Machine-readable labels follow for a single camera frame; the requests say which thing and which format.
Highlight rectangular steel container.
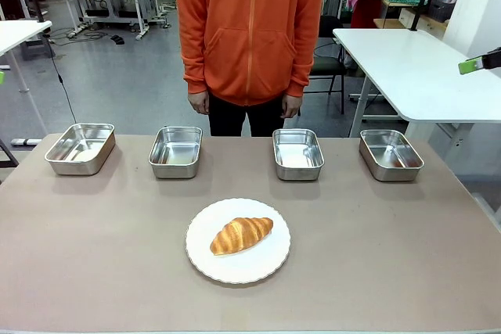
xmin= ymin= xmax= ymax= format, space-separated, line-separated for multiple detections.
xmin=44 ymin=122 xmax=117 ymax=177
xmin=272 ymin=127 xmax=326 ymax=181
xmin=148 ymin=126 xmax=204 ymax=179
xmin=359 ymin=128 xmax=425 ymax=183

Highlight golden croissant bread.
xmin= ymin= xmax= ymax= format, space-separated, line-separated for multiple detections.
xmin=209 ymin=216 xmax=274 ymax=257

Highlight person's left hand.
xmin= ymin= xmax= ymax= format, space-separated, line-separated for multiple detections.
xmin=281 ymin=93 xmax=301 ymax=119

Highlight person's right hand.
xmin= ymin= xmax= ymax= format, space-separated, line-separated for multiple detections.
xmin=187 ymin=91 xmax=211 ymax=115

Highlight small white table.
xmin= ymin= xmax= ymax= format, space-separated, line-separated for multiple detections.
xmin=0 ymin=20 xmax=53 ymax=147

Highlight large white table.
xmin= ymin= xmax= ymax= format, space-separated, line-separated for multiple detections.
xmin=332 ymin=27 xmax=501 ymax=128

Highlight dark storage basket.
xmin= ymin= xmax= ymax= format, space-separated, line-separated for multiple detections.
xmin=428 ymin=0 xmax=457 ymax=22

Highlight white floor power strip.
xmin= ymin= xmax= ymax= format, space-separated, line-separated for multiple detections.
xmin=66 ymin=23 xmax=88 ymax=40

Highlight wooden shelf board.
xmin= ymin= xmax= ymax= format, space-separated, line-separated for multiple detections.
xmin=373 ymin=16 xmax=449 ymax=36

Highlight dark red cloth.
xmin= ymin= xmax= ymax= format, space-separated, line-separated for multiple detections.
xmin=350 ymin=0 xmax=388 ymax=29

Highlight black chair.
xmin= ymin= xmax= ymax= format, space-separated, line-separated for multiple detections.
xmin=308 ymin=15 xmax=349 ymax=116

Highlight orange zip hoodie torso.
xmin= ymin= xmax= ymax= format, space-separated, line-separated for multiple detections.
xmin=175 ymin=0 xmax=328 ymax=107

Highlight black trousers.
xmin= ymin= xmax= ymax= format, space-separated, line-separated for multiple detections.
xmin=208 ymin=93 xmax=286 ymax=138

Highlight white scalloped plate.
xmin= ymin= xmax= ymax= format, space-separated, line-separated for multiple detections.
xmin=185 ymin=197 xmax=292 ymax=285

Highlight thin black hanging cable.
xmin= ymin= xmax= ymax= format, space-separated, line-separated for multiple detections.
xmin=41 ymin=34 xmax=79 ymax=125

